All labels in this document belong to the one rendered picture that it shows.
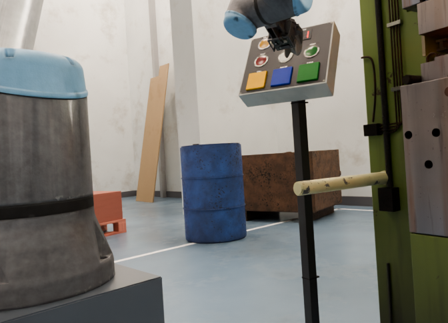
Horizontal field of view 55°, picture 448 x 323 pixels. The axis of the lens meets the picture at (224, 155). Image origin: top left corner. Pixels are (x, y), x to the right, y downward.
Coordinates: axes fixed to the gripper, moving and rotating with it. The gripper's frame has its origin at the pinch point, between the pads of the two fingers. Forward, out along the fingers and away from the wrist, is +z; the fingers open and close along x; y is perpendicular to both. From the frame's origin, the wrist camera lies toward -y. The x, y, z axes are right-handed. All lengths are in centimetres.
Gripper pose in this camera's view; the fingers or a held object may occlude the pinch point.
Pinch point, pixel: (297, 50)
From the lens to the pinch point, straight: 146.4
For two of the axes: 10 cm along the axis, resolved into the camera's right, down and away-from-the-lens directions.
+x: 8.5, -0.5, -5.2
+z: 4.8, 4.7, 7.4
